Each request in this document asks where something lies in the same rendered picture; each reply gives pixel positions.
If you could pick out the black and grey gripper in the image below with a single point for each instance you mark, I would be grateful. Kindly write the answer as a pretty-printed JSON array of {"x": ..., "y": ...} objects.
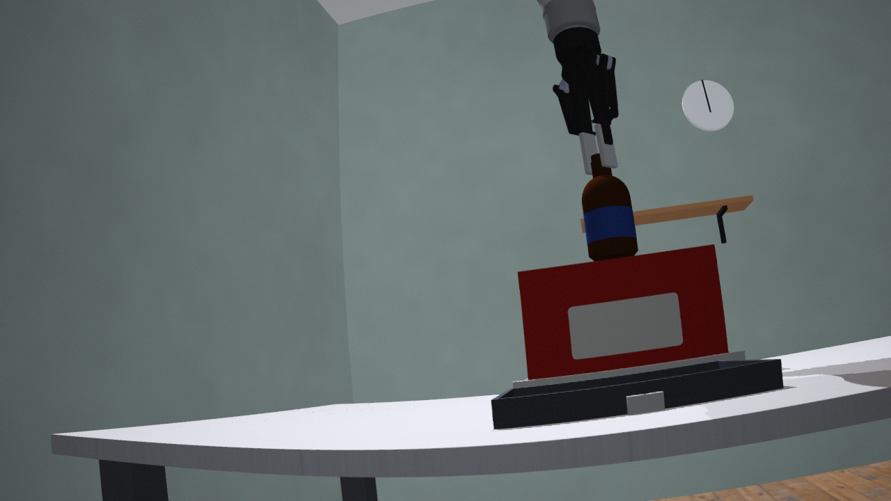
[{"x": 586, "y": 70}]

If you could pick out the brown glass bottle with blue label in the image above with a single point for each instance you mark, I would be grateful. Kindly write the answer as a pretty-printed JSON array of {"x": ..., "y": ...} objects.
[{"x": 608, "y": 215}]

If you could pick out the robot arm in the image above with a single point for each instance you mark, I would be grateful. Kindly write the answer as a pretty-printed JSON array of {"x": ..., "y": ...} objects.
[{"x": 565, "y": 14}]

